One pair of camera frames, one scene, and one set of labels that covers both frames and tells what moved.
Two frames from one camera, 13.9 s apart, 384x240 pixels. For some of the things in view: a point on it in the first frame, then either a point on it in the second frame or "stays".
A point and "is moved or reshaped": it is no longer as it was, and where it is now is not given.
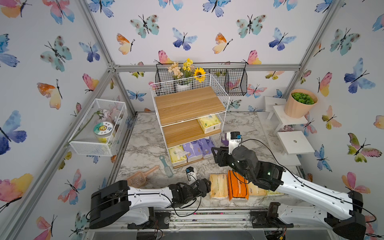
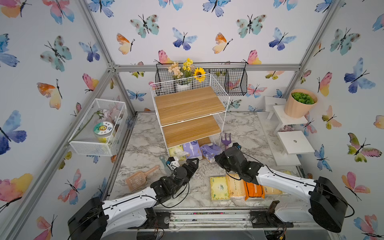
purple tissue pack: x=205 y=145 is moved or reshaped
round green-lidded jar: x=103 y=131 stays
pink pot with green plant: x=300 y=103 stays
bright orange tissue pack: x=238 y=185 -> x=252 y=190
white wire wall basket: x=99 y=132 stays
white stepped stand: x=281 y=143 stays
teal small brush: x=168 y=169 stays
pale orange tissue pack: x=219 y=187 -> x=236 y=185
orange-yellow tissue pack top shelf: x=254 y=190 is moved or reshaped
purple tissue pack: x=193 y=151 stays
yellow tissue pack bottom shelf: x=178 y=154 stays
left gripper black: x=207 y=189 -> x=190 y=171
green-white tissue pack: x=210 y=123 -> x=219 y=188
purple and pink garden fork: x=226 y=142 stays
